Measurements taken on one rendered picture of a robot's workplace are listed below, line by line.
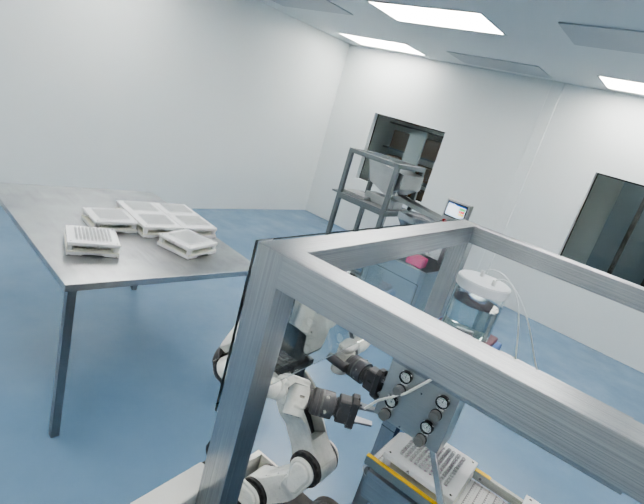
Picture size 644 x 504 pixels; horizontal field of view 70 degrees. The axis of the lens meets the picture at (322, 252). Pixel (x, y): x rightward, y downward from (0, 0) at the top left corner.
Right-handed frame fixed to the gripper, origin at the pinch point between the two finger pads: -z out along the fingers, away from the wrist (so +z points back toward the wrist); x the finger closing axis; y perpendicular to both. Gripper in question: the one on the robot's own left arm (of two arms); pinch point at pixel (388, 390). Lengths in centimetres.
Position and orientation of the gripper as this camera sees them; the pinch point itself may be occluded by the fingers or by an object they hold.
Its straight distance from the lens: 177.2
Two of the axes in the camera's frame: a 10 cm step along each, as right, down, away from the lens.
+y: -6.8, 0.4, -7.3
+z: -6.9, -3.9, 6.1
